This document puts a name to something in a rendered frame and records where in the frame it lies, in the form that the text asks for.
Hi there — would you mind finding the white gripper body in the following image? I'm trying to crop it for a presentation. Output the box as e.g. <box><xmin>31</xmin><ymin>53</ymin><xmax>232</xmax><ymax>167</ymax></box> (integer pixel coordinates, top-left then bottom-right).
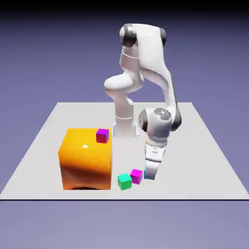
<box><xmin>144</xmin><ymin>159</ymin><xmax>163</xmax><ymax>181</ymax></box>

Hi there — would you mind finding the small magenta cube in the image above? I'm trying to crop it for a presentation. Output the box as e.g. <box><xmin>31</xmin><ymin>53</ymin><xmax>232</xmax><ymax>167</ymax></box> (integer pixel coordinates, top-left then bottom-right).
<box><xmin>95</xmin><ymin>128</ymin><xmax>110</xmax><ymax>144</ymax></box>
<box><xmin>129</xmin><ymin>168</ymin><xmax>143</xmax><ymax>185</ymax></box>

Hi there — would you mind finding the small green cube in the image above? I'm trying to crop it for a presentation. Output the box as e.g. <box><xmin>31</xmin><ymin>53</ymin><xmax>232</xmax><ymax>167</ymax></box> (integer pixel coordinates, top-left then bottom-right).
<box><xmin>117</xmin><ymin>173</ymin><xmax>133</xmax><ymax>191</ymax></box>

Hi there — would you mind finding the large orange box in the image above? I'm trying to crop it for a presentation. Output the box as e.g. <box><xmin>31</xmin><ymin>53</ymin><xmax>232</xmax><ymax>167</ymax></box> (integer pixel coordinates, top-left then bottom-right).
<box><xmin>57</xmin><ymin>127</ymin><xmax>113</xmax><ymax>191</ymax></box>

